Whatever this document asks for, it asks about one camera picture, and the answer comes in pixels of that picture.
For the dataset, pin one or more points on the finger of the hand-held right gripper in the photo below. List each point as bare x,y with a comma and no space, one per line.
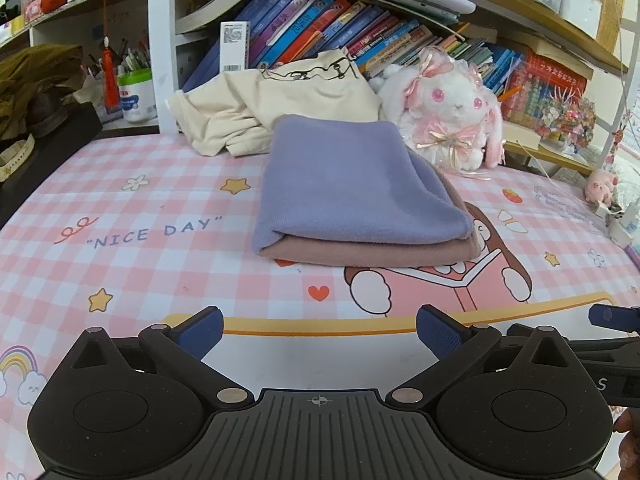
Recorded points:
600,347
612,316

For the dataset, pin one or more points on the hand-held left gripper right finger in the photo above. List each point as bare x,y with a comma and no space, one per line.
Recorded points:
440,332

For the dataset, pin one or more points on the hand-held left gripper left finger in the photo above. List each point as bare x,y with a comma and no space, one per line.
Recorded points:
200,332

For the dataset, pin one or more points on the purple and brown sweater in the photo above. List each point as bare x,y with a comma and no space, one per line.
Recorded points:
350,185

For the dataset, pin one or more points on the person's right hand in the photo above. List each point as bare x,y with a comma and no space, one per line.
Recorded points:
629,435

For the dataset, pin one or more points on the pink checked printed mat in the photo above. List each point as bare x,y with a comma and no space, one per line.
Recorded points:
165,260

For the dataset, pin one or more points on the white charger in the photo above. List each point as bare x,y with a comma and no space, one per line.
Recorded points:
620,222

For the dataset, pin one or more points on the small pink pig plush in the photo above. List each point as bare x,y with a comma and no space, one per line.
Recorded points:
600,187

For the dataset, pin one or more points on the colourful flower bouquet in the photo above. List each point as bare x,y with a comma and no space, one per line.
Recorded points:
570,120

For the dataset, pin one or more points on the white pink rabbit plush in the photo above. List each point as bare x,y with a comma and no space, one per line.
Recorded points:
450,110

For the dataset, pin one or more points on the cream t-shirt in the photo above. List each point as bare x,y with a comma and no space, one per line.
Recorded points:
250,105

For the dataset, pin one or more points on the red boxed book set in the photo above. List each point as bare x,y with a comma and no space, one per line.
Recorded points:
540,85

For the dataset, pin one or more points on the dark brown leather object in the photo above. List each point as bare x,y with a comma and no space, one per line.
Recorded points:
47,112

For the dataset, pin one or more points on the red hanging tassel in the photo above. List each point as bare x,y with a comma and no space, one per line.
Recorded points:
109,80

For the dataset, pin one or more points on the white box with barcode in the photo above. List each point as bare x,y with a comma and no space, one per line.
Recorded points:
235,47

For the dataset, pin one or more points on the white wooden bookshelf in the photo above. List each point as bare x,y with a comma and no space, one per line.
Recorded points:
162,35

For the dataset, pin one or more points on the olive green cloth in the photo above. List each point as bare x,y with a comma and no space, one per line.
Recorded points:
35,80

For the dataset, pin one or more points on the row of colourful books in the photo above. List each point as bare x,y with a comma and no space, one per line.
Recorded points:
325,30

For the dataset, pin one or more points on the thick leaning book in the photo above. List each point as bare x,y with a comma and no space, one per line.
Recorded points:
215,7

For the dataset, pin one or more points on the red apple ornament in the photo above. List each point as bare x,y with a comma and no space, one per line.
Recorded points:
53,2

